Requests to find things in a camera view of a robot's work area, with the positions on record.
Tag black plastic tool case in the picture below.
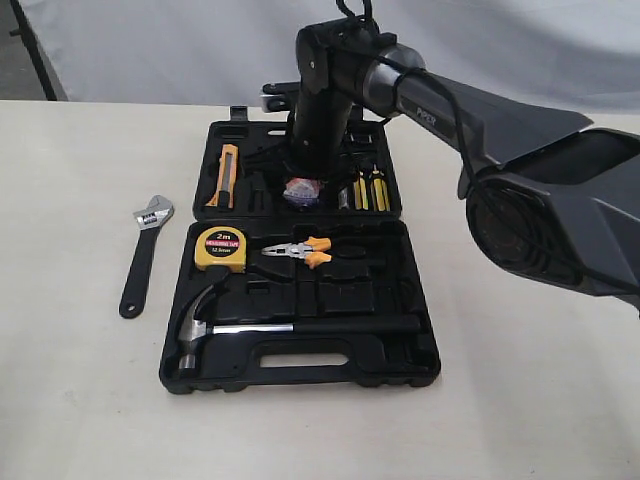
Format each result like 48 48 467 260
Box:
159 106 441 394

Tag tape roll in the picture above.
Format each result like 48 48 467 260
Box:
282 177 322 208

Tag yellow tape measure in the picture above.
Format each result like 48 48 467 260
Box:
194 226 247 274

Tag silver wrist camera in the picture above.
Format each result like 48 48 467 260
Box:
260 82 299 113

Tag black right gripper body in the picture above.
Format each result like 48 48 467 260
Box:
244 135 350 183

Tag black metal frame post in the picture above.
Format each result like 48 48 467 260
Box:
9 0 58 101

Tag yellow black screwdriver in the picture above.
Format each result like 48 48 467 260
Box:
370 164 390 212
353 170 369 211

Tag orange handled pliers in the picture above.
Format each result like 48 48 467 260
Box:
261 237 332 270

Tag claw hammer black handle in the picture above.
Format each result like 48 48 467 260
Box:
177 286 422 372

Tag orange utility knife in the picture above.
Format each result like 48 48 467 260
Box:
205 144 239 209

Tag adjustable wrench black handle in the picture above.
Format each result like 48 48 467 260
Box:
119 195 174 319

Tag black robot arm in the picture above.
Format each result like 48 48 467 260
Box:
288 15 639 305

